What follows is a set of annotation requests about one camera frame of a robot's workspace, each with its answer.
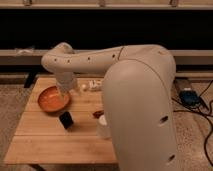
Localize white toy block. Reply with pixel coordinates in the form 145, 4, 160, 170
89, 80, 102, 91

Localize blue power adapter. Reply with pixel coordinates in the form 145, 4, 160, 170
179, 89, 200, 107

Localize wooden table board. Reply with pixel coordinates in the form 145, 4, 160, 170
4, 77, 116, 164

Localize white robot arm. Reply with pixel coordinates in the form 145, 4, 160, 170
41, 43, 181, 171

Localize black eraser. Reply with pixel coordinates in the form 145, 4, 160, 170
59, 112, 74, 129

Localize orange bowl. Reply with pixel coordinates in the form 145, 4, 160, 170
38, 86, 71, 113

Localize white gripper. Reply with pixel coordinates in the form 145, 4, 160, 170
55, 72, 79, 96

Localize black cable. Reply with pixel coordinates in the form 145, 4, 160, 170
171, 79, 213, 159

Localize white ceramic cup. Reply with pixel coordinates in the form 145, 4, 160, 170
97, 115, 111, 139

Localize small brown object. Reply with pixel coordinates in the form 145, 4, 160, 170
93, 110, 104, 119

